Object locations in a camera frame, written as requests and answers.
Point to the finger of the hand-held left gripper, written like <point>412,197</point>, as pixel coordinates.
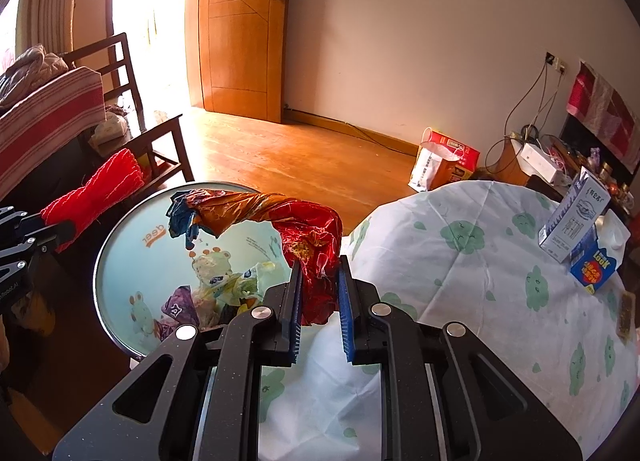
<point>12,215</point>
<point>55,236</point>

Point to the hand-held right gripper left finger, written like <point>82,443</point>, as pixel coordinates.
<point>295,311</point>

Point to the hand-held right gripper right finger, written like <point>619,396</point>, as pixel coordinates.
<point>346,321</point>

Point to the red foam net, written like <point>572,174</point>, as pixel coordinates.
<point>100,191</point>

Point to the red foil wrapper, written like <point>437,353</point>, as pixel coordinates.
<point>310,241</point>

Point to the light green cartoon trash bin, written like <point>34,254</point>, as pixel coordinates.
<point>150,241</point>

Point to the purple foil wrapper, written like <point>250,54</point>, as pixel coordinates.
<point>177,311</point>

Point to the red striped blanket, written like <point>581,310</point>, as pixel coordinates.
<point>50,111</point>

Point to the white tissue pack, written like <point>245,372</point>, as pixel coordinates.
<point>110,130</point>

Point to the dark wooden chair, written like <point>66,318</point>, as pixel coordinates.
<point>165,141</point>

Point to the pink grey padded cloth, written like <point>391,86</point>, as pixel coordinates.
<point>30,66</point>

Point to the white paper bag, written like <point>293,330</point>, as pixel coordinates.
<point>430,166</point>

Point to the red cardboard box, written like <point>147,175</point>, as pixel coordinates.
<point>460,151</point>

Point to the small wooden cabinet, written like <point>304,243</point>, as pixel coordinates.
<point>507,166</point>

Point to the tall white milk carton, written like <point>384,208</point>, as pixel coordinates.
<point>570,221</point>

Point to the white flat box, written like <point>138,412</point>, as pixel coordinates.
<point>542,161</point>

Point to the blue gable top carton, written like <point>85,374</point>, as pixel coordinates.
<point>595,266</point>

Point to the wooden door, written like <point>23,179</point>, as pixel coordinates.
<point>240,41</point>

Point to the brown snack packet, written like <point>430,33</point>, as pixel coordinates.
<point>626,316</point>

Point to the dark wooden television stand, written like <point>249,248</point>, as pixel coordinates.
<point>575,158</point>

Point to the black television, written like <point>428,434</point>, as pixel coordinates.
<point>580,136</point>

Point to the small purple bag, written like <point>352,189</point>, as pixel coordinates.
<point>596,157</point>

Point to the gold lid jar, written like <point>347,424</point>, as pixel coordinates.
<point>606,172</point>

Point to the red pink cover cloth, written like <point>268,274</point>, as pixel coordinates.
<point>605,106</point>

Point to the wall socket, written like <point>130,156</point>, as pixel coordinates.
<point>556,62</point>

